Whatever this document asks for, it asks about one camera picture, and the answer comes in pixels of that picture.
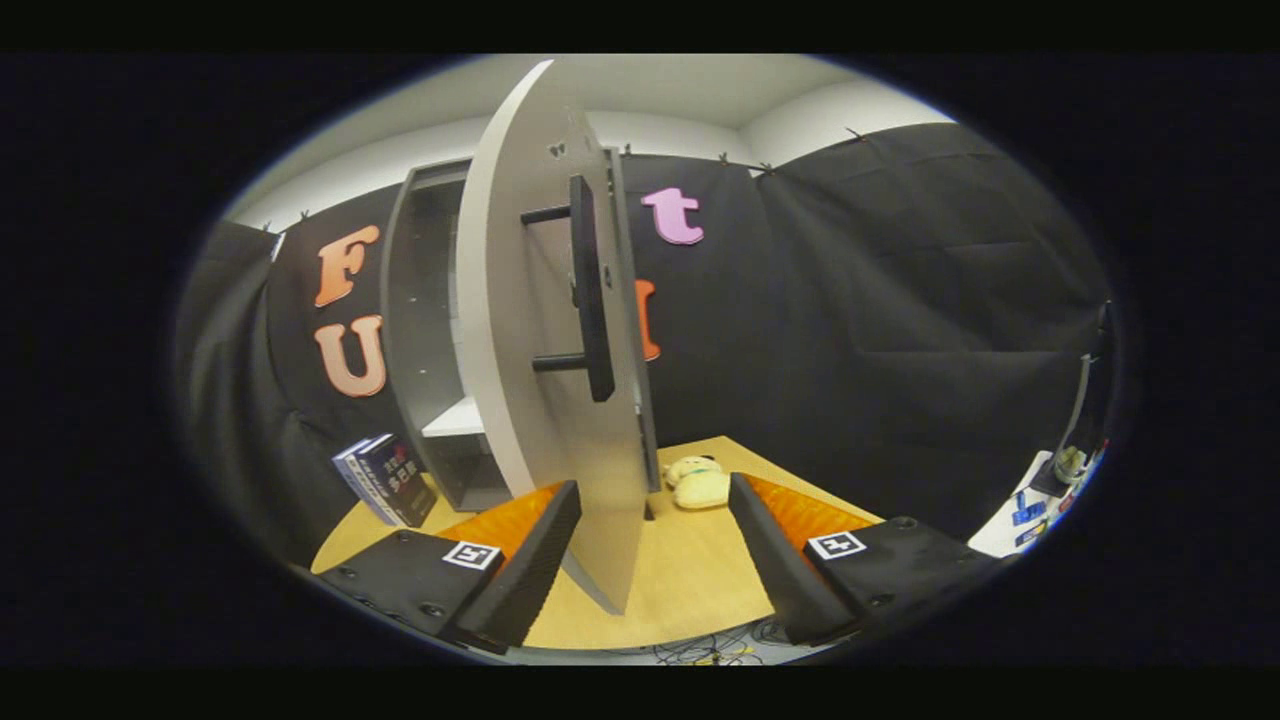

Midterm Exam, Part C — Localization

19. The grey cabinet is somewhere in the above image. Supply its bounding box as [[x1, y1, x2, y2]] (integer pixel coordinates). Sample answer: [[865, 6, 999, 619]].
[[380, 148, 661, 513]]

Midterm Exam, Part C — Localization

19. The white side table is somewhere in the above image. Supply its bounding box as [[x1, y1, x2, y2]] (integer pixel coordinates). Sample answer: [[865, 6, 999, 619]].
[[968, 450, 1106, 558]]

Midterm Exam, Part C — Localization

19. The black backdrop cloth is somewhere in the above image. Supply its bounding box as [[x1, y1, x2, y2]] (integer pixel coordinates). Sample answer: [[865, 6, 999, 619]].
[[172, 122, 1126, 571]]

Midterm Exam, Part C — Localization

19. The black door handle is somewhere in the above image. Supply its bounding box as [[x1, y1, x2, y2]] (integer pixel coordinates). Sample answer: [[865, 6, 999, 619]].
[[520, 175, 616, 403]]

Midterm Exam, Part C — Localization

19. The yellow plush toy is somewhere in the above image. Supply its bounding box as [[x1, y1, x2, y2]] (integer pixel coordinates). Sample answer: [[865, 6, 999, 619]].
[[663, 455, 731, 510]]

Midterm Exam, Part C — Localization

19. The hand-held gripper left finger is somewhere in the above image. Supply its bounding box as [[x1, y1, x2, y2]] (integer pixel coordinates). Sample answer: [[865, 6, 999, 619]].
[[315, 480, 583, 656]]

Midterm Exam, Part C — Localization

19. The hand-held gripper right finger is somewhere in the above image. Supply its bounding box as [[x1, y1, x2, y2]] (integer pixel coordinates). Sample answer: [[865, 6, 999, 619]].
[[726, 472, 1004, 648]]

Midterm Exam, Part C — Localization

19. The dark blue covered book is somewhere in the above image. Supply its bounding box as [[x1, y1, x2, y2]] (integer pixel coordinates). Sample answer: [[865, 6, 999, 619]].
[[355, 433, 438, 529]]

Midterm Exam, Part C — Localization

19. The tangle of cables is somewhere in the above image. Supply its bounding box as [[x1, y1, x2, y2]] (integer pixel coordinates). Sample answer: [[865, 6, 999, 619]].
[[650, 618, 796, 666]]

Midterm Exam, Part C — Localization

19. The black stand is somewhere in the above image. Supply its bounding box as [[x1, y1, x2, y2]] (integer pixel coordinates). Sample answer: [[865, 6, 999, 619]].
[[1030, 300, 1116, 498]]

